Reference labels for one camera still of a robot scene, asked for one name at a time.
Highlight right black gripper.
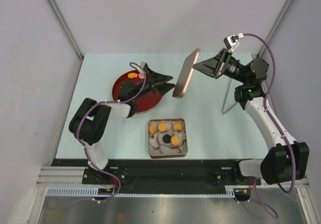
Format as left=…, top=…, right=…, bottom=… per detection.
left=193, top=48, right=249, bottom=84

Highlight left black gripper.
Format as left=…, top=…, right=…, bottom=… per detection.
left=130, top=67, right=175, bottom=101

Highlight round red plate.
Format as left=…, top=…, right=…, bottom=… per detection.
left=112, top=70, right=163, bottom=114

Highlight gold tin lid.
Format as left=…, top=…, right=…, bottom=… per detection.
left=172, top=48, right=201, bottom=98

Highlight metal tongs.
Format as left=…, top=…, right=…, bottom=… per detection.
left=221, top=79, right=237, bottom=115

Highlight orange round cookie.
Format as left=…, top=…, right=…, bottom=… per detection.
left=157, top=123, right=167, bottom=132
left=173, top=123, right=183, bottom=131
left=171, top=136, right=180, bottom=146
left=148, top=125, right=156, bottom=135

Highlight black round cookie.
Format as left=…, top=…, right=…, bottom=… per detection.
left=162, top=134, right=172, bottom=144

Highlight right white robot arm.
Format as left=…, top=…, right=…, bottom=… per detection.
left=193, top=49, right=309, bottom=185

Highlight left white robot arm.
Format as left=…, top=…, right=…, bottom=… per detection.
left=69, top=62, right=175, bottom=184

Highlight orange fish cookie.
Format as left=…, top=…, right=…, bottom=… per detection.
left=127, top=72, right=139, bottom=79

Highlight gold square cookie tin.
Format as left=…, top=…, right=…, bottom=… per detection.
left=148, top=119, right=188, bottom=159

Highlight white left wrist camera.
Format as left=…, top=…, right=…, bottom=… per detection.
left=137, top=61, right=147, bottom=76

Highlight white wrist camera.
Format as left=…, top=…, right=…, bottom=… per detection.
left=137, top=61, right=147, bottom=76
left=223, top=33, right=244, bottom=53

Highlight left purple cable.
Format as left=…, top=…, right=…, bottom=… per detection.
left=75, top=62, right=148, bottom=204

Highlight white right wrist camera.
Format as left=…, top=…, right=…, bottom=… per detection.
left=223, top=33, right=244, bottom=53

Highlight right aluminium frame post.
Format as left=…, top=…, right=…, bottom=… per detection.
left=265, top=0, right=295, bottom=46

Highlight aluminium frame post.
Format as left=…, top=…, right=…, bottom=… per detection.
left=265, top=0, right=295, bottom=46
left=46, top=0, right=84, bottom=62

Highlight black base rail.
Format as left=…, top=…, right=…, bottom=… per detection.
left=82, top=159, right=250, bottom=195

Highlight left aluminium frame post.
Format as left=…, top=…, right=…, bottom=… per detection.
left=46, top=0, right=84, bottom=62

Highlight white cable duct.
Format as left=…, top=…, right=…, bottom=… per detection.
left=46, top=185, right=121, bottom=197

